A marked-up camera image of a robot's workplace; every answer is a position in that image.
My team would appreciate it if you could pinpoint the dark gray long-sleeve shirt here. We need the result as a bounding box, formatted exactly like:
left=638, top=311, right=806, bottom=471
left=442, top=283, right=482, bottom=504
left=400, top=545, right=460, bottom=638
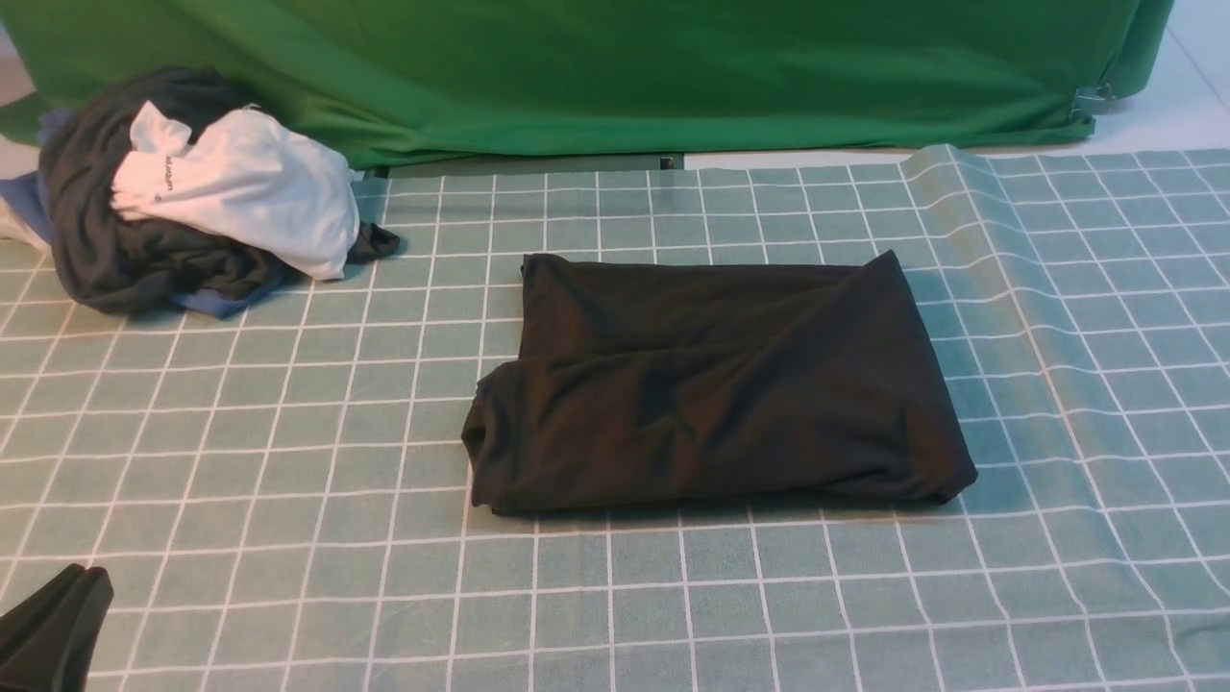
left=461, top=251, right=978, bottom=515

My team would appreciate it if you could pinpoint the metal binder clip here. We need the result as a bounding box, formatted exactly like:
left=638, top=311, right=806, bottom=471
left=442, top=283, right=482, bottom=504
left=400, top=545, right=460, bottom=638
left=1069, top=84, right=1119, bottom=122

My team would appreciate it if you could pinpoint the green backdrop cloth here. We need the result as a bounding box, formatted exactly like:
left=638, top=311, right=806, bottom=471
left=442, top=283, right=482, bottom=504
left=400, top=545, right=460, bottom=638
left=2, top=1, right=1173, bottom=167

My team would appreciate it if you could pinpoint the white crumpled shirt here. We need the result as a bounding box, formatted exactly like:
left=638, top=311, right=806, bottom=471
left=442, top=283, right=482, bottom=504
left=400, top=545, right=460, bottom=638
left=111, top=101, right=360, bottom=281

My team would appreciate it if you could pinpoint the dark gray crumpled garment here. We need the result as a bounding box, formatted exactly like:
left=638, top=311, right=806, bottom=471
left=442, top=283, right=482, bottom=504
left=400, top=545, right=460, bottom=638
left=39, top=68, right=401, bottom=320

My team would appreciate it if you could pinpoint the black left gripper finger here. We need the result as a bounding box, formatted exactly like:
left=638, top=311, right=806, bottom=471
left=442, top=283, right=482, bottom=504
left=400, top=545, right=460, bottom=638
left=1, top=564, right=114, bottom=691

